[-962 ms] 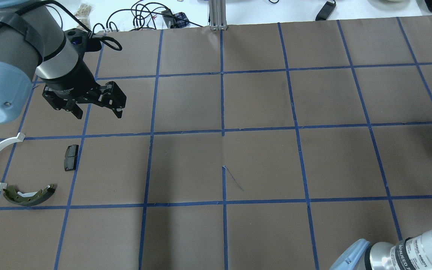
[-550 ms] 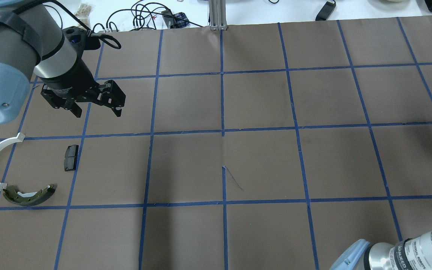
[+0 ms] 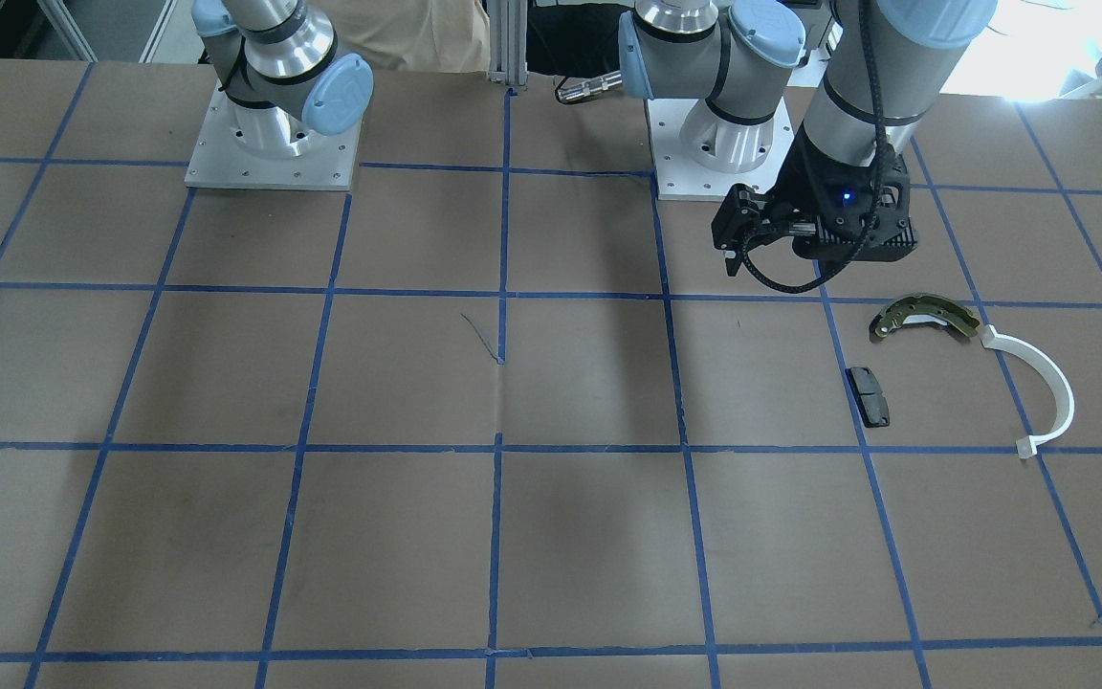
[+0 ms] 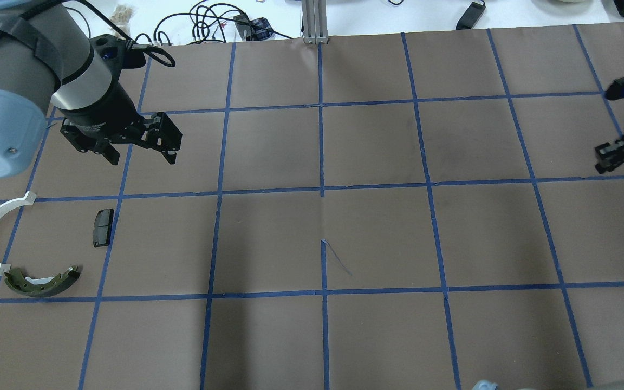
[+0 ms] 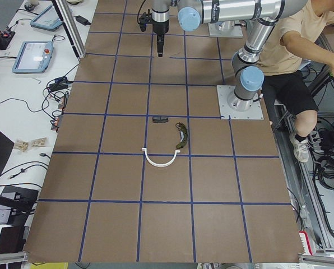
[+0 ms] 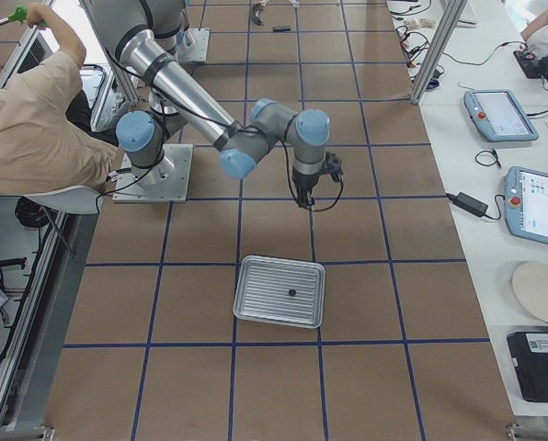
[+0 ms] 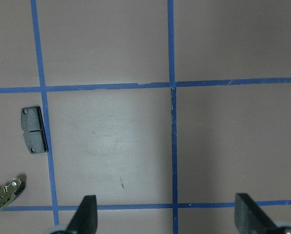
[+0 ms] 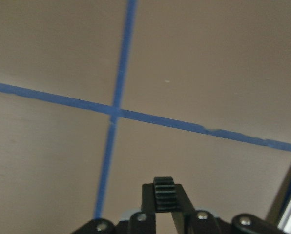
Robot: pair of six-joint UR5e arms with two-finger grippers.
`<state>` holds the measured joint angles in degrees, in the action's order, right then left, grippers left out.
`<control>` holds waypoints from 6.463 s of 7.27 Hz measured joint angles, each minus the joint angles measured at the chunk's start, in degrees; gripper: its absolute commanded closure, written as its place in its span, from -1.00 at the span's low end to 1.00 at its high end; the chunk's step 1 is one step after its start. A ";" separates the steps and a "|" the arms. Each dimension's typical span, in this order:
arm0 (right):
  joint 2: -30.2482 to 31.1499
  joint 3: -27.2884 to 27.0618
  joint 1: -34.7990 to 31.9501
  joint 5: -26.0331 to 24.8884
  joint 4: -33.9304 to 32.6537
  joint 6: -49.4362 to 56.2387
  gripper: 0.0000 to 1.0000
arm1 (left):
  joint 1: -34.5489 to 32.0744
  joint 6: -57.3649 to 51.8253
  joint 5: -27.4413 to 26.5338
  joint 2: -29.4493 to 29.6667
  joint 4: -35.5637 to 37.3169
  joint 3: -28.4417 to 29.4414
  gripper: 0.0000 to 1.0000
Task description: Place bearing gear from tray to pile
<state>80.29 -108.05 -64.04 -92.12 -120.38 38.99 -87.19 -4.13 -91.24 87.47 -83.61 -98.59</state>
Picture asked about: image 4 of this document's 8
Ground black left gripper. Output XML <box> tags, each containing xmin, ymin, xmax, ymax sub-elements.
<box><xmin>60</xmin><ymin>81</ymin><xmax>183</xmax><ymax>166</ymax></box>

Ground black brake pad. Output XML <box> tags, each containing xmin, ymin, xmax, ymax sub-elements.
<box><xmin>92</xmin><ymin>209</ymin><xmax>115</xmax><ymax>248</ymax></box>

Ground olive green brake shoe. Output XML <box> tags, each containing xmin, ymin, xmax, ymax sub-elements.
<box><xmin>4</xmin><ymin>266</ymin><xmax>82</xmax><ymax>298</ymax></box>

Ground black power adapter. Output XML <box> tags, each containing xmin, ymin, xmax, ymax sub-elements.
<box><xmin>455</xmin><ymin>1</ymin><xmax>487</xmax><ymax>30</ymax></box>

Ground black tangled cables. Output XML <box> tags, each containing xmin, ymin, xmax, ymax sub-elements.
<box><xmin>133</xmin><ymin>0</ymin><xmax>296</xmax><ymax>47</ymax></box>

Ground aluminium frame post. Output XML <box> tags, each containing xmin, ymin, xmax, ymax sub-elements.
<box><xmin>300</xmin><ymin>0</ymin><xmax>329</xmax><ymax>44</ymax></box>

